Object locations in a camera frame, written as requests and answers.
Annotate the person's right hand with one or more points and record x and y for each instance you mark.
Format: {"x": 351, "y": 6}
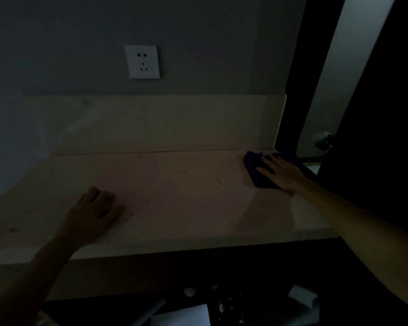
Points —
{"x": 287, "y": 176}

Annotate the person's left hand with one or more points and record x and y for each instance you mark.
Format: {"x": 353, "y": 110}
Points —
{"x": 88, "y": 220}

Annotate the dark purple cloth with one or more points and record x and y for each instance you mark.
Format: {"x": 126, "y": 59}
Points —
{"x": 253, "y": 166}

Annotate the person's right forearm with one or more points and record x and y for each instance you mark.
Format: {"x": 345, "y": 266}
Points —
{"x": 370, "y": 241}

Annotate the person's left forearm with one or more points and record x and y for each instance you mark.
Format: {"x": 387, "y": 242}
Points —
{"x": 23, "y": 285}

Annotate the dark door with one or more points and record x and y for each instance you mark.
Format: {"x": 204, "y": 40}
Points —
{"x": 377, "y": 132}

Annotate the beige stone backsplash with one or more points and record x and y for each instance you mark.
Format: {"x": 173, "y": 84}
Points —
{"x": 156, "y": 122}

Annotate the white paper roll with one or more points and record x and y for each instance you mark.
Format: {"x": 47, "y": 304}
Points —
{"x": 302, "y": 297}

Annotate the white paper sheet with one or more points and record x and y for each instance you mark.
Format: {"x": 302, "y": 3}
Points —
{"x": 180, "y": 317}

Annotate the dark door frame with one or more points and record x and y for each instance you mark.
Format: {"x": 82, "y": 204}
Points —
{"x": 309, "y": 64}

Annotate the white wall socket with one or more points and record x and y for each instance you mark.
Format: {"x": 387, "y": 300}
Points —
{"x": 142, "y": 62}

